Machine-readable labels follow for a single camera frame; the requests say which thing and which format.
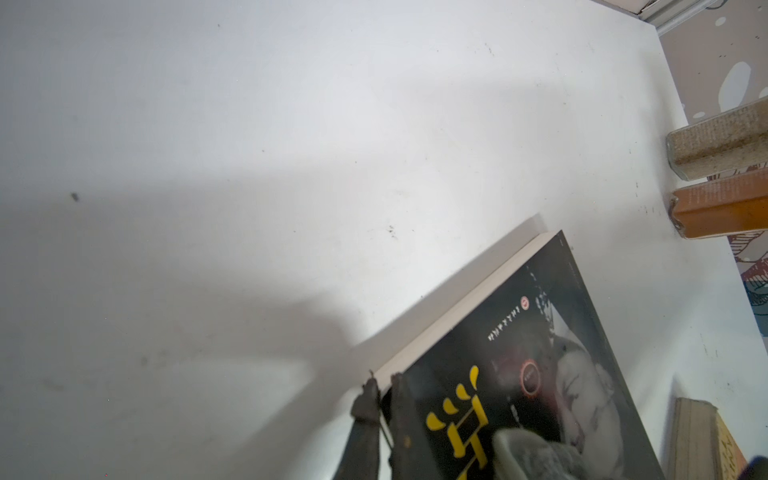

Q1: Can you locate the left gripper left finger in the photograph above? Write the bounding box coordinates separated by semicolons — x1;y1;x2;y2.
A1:
333;377;380;480

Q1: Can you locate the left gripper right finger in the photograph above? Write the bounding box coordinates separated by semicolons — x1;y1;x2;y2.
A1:
387;373;442;479

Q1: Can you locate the grey striped cloth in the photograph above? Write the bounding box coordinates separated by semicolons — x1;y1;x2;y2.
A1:
492;428;589;480

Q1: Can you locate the black book with face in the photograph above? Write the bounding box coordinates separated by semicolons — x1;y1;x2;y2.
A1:
375;232;663;479

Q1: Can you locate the yellow orange treehouse book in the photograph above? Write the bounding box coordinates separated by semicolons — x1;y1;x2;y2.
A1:
668;398;747;480

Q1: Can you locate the brown spice jar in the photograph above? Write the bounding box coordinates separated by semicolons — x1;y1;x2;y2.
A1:
669;168;767;239

